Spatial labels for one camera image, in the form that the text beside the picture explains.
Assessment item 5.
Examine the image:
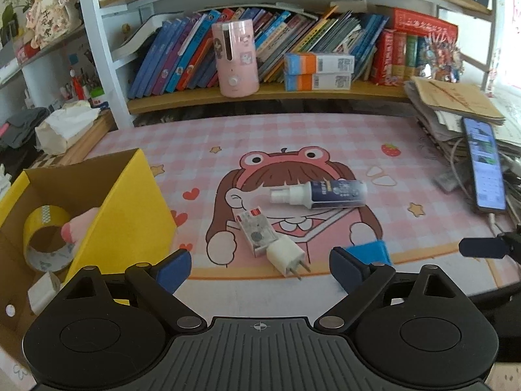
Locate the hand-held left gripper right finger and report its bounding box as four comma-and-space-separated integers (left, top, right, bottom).
313, 246, 460, 330

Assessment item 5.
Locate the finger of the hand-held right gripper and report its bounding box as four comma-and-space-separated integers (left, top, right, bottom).
458, 232, 521, 261
468, 282, 521, 310

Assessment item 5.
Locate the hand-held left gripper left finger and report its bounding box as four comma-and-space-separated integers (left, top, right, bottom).
61, 248, 204, 331

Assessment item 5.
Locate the blue cloth piece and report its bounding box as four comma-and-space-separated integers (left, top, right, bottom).
348, 240, 393, 267

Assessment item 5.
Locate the small white charger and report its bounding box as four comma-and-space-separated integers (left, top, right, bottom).
266, 239, 312, 282

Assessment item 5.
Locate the yellow cardboard box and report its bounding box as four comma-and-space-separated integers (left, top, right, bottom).
0, 149, 177, 375

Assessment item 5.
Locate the white spray bottle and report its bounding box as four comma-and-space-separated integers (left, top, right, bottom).
270, 179, 368, 209

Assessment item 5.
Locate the small clear card pack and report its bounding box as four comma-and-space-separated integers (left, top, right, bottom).
236, 208, 277, 258

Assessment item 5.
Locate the large white charger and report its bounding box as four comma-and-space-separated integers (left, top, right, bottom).
28, 271, 62, 314

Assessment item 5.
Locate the yellow tape roll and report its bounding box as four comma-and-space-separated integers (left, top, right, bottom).
22, 205, 76, 273

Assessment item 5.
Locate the small grey adapter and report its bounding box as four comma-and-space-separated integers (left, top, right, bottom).
433, 171, 460, 192

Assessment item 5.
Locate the smartphone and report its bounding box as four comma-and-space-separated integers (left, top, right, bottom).
463, 117, 507, 214

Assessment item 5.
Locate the stack of papers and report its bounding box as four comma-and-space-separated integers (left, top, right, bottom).
415, 90, 521, 159

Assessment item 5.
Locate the pink printed table mat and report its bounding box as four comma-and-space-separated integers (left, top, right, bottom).
0, 112, 521, 391

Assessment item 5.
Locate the brown paper envelope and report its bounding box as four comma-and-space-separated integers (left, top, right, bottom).
409, 75, 505, 127

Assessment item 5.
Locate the tissue pack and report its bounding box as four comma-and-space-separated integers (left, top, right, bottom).
35, 100, 102, 155

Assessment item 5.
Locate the orange and white box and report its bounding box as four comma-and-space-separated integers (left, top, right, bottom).
284, 72, 353, 91
284, 52, 356, 75

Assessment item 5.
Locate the colourful acrylic figure stand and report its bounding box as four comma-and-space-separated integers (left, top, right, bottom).
419, 35, 462, 84

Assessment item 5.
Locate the cluster of small bottles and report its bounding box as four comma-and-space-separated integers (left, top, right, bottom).
61, 67, 103, 107

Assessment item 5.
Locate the green thick book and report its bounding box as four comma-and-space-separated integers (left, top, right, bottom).
406, 35, 420, 78

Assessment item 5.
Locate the red thick dictionary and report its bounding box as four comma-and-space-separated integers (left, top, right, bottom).
370, 28, 395, 86
391, 32, 408, 86

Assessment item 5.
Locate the dark grey cloth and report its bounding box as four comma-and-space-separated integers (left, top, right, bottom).
0, 108, 49, 149

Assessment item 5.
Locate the row of slanted children's books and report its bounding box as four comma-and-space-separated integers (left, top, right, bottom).
128, 6, 391, 98

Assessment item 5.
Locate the pink humidifier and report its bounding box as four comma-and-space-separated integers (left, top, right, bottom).
211, 19, 260, 98

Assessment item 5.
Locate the white bookshelf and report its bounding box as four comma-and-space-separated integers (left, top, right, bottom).
75, 0, 499, 127

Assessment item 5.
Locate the red flat book box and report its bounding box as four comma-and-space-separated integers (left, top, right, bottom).
385, 7, 458, 39

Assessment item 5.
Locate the white side shelf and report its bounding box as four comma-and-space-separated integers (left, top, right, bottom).
0, 20, 119, 131

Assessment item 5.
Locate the pink doll figurine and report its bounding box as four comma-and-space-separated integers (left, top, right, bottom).
25, 0, 80, 50

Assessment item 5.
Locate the white charging cable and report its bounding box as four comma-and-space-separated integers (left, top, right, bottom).
485, 211, 506, 235

